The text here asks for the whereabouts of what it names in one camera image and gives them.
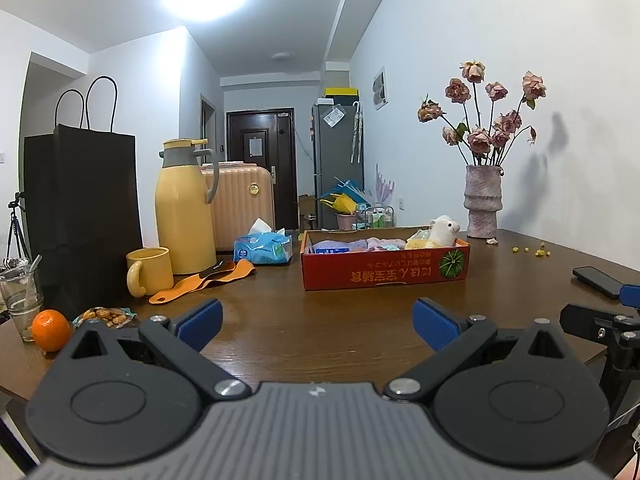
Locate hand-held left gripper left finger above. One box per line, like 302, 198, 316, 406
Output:
52, 297, 252, 402

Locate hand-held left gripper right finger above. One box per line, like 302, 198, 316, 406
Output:
382, 297, 583, 402

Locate red cardboard box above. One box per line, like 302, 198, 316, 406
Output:
300, 227, 472, 292

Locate yellow and white plush toy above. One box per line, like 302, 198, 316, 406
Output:
405, 215, 462, 250

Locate blue soft tissue pack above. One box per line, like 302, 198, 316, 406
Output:
233, 218, 294, 265

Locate black smartphone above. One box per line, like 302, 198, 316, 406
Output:
572, 266, 626, 301

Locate yellow mug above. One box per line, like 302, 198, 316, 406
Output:
126, 247, 173, 297

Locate scattered yellow crumbs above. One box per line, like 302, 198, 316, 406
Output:
510, 242, 551, 258

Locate clear snack packet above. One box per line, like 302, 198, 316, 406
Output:
73, 306, 137, 330

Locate yellow thermos jug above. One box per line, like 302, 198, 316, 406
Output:
155, 138, 221, 276

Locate pink suitcase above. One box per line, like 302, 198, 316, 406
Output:
201, 162, 276, 252

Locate pink textured vase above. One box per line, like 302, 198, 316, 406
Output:
463, 164, 503, 239

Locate orange tangerine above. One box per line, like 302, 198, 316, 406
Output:
31, 309, 71, 352

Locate purple decorative flowers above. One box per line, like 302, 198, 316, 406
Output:
375, 162, 397, 206

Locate brown cardboard carton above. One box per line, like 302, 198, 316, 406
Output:
298, 195, 317, 231

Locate blue and yellow bag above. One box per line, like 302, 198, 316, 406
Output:
320, 177, 371, 215

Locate black paper bag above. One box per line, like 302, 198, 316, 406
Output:
22, 76, 145, 318

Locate glass cup with straw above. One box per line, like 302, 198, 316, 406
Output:
0, 255, 45, 343

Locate grey refrigerator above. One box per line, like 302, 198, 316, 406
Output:
311, 101, 365, 231

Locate dried pink roses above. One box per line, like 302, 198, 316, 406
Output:
417, 60, 547, 167

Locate dark entrance door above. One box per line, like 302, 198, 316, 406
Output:
226, 107, 299, 231

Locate black tripod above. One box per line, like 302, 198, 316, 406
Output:
0, 191, 31, 266

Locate hanging folded umbrella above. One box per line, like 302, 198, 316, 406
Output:
350, 101, 363, 164

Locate orange and black strap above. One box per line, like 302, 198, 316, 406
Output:
148, 259, 257, 305

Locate white cables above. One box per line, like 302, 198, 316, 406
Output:
607, 405, 640, 461

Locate wire basket with bottles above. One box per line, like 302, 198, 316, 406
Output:
357, 205, 396, 230

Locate wall picture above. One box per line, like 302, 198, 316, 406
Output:
372, 66, 388, 111

